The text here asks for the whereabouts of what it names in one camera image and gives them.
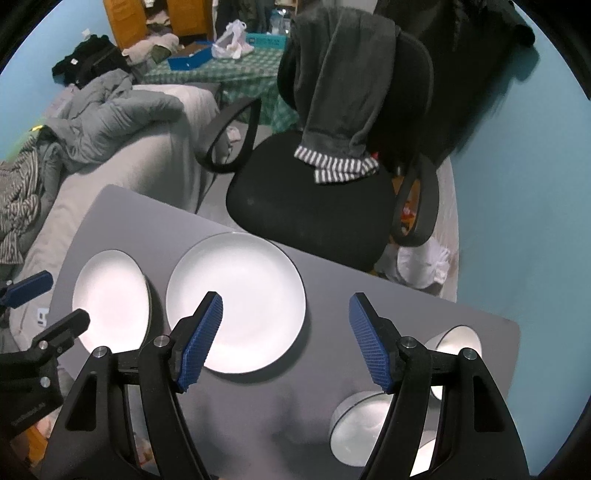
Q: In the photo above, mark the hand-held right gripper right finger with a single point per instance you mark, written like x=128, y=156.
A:
x=369, y=346

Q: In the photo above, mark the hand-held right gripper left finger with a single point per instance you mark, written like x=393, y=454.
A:
x=198, y=344

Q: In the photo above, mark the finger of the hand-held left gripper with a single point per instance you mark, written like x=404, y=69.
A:
x=28, y=287
x=62, y=328

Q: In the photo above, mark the small white plate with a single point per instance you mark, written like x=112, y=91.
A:
x=108, y=295

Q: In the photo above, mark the white bowl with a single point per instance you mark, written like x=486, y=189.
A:
x=425, y=454
x=355, y=429
x=457, y=339

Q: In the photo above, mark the large white plate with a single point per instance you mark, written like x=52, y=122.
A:
x=251, y=277

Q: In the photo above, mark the striped grey garment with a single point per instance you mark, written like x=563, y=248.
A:
x=18, y=198

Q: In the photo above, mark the white crumpled cloth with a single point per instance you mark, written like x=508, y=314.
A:
x=422, y=267

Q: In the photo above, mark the black office chair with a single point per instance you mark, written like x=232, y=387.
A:
x=314, y=207

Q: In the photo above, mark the grey sofa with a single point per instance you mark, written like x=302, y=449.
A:
x=138, y=166

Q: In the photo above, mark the grey puffer jacket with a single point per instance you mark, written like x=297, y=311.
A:
x=106, y=120

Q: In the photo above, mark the grey white striped cloth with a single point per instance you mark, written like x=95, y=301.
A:
x=337, y=164

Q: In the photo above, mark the black bag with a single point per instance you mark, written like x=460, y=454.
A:
x=92, y=60

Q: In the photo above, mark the beige clothing pile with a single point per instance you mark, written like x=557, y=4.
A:
x=152, y=48

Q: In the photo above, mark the dark grey sweatpants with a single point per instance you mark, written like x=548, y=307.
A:
x=341, y=78

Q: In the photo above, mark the green checkered tablecloth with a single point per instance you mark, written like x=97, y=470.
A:
x=247, y=74

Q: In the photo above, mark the blue flat box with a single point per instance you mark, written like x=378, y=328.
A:
x=189, y=57

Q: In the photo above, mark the wooden cabinet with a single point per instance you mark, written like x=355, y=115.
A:
x=129, y=23

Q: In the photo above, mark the black jacket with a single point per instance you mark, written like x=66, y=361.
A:
x=461, y=69

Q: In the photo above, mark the white plastic bag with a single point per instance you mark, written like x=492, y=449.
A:
x=231, y=41

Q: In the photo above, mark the teal box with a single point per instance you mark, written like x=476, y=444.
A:
x=268, y=41

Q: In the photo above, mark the clear water bottle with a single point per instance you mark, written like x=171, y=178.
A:
x=279, y=21

